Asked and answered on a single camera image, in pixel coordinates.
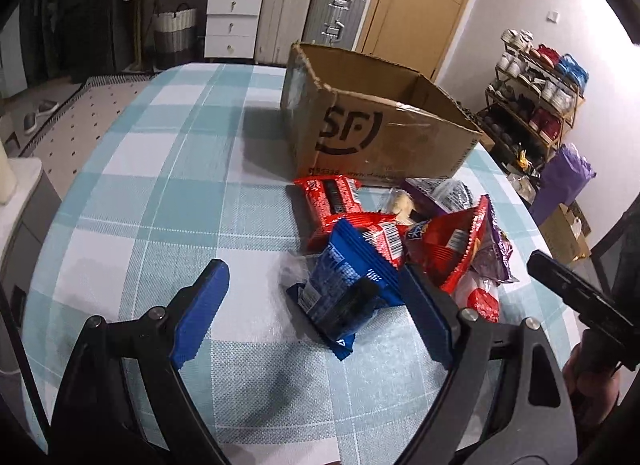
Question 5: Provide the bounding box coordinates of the woven laundry basket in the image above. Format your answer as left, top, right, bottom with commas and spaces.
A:
151, 2, 198, 68

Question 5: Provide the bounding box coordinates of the white drawer cabinet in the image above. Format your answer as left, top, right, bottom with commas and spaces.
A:
204, 0, 264, 61

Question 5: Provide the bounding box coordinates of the red white snack packet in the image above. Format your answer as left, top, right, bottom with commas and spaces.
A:
452, 275, 501, 326

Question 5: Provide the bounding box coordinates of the cream sandwich cracker packet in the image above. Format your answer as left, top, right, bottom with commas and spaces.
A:
382, 189, 418, 226

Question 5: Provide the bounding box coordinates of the dark wardrobe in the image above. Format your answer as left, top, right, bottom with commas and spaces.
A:
0, 0, 126, 96

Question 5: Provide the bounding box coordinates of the brown cardboard box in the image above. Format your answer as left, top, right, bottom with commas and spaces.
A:
280, 42, 485, 188

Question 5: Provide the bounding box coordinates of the person's right hand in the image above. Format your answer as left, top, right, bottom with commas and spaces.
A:
562, 345, 622, 427

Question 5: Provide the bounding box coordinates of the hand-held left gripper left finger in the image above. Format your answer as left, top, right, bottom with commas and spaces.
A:
47, 259, 236, 465

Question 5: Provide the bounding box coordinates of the small red snack packet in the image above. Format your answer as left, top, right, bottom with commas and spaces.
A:
350, 218, 407, 268

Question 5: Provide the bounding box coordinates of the white nightstand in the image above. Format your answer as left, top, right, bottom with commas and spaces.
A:
0, 158, 63, 376

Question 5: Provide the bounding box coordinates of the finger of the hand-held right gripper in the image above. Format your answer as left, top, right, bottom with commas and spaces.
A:
527, 251, 640, 371

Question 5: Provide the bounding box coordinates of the white suitcase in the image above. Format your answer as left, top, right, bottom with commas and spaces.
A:
255, 0, 317, 66

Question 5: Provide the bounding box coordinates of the teal checked tablecloth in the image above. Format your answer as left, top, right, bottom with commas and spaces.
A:
20, 62, 581, 465

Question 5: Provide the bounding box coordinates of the dark purple snack packet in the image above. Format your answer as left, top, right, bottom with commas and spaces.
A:
470, 215, 521, 286

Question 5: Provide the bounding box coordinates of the beige dotted rug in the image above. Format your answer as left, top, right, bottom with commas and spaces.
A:
17, 74, 161, 191

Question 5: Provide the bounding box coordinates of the cream cylinder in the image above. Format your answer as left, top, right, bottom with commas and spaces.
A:
0, 138, 18, 205

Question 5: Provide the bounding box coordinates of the wooden door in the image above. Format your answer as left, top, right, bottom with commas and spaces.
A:
355, 0, 486, 81

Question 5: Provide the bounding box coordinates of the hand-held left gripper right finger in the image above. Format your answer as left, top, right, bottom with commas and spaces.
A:
395, 262, 578, 465

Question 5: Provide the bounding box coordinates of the purple plastic bag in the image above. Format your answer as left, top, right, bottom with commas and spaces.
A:
530, 142, 597, 226

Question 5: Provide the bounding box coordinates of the red chip bag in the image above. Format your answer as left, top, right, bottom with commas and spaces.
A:
402, 194, 493, 293

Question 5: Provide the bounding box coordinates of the small open cardboard box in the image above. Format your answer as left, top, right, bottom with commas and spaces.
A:
540, 202, 591, 263

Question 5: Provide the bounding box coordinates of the blue cookie packet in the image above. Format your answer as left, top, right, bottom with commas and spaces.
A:
286, 219, 403, 361

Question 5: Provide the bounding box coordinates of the shoe rack with shoes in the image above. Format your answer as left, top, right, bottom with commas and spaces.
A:
475, 29, 590, 166

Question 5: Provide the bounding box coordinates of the red black-striped snack packet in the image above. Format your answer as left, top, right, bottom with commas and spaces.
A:
292, 176, 366, 253

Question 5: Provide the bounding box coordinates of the silver suitcase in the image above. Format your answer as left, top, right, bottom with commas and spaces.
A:
302, 0, 368, 51

